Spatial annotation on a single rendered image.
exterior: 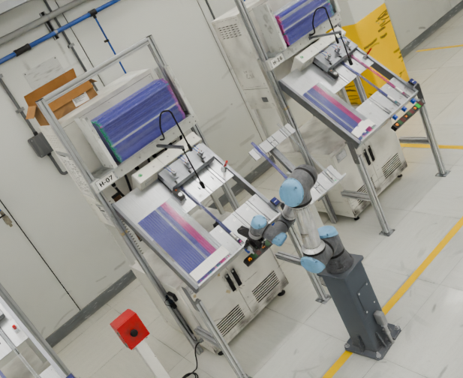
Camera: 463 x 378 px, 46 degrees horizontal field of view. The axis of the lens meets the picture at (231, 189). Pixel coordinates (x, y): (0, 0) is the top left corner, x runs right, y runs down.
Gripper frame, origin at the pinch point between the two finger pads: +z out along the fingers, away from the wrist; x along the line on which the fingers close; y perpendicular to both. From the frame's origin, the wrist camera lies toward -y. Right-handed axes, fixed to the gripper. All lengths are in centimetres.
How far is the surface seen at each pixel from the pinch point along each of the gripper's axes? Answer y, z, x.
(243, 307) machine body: 11, 62, -6
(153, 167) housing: -73, -6, -6
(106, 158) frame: -87, -22, -27
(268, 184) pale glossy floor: -79, 170, 138
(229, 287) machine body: -2.0, 47.9, -8.1
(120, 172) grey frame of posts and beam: -80, -12, -24
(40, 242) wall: -152, 129, -63
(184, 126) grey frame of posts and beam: -80, -12, 26
